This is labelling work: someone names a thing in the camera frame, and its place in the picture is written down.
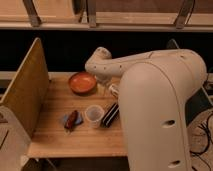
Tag black cables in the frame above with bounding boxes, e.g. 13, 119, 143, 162
190, 112, 213, 171

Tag dark side panel right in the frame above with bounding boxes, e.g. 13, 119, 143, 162
166, 39, 179, 49

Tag wooden upper shelf frame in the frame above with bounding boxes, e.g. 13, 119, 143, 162
0, 0, 213, 32

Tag small pale table object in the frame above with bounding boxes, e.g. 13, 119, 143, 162
109, 84, 119, 97

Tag red pocket knife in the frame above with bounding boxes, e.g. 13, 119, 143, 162
64, 110, 78, 130

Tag small blue cloth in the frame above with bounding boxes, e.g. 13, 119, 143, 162
62, 113, 83, 126

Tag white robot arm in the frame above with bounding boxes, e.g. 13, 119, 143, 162
85, 47, 207, 171

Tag wooden side panel left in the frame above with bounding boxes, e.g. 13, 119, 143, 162
0, 38, 49, 140

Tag orange ceramic bowl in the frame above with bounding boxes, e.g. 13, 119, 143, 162
68, 72, 97, 94

